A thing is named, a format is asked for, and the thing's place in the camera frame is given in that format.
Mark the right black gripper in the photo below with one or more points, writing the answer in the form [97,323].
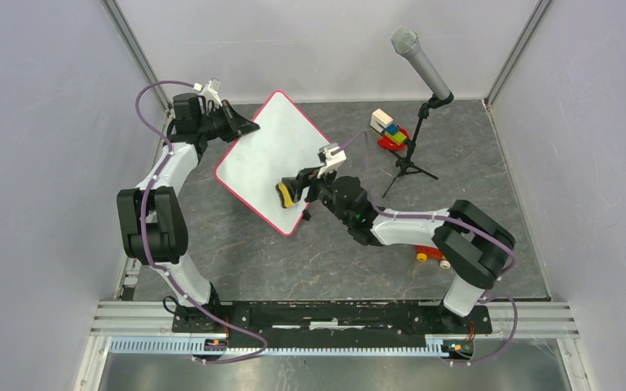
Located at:
[306,178]

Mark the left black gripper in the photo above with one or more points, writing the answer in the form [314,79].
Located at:
[237,125]

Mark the yellow bone-shaped eraser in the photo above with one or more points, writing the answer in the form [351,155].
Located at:
[286,197]

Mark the pink framed whiteboard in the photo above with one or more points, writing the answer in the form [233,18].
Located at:
[286,142]

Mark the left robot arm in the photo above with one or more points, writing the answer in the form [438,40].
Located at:
[153,228]

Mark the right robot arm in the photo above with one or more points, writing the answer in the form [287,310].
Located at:
[477,247]

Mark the colourful toy block stack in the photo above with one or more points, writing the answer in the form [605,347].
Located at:
[390,136]

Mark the red yellow toy car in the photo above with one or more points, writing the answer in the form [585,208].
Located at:
[427,253]

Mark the black microphone tripod stand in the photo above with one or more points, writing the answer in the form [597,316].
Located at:
[405,163]

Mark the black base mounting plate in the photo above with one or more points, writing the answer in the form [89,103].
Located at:
[328,324]

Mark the silver microphone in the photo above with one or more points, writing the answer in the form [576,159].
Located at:
[406,43]

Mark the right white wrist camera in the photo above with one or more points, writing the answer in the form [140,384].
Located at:
[331,156]

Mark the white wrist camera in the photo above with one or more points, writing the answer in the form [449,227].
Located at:
[209,91]
[331,156]

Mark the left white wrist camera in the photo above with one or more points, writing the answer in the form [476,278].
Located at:
[209,91]

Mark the slotted cable duct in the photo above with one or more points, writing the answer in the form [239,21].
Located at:
[203,347]

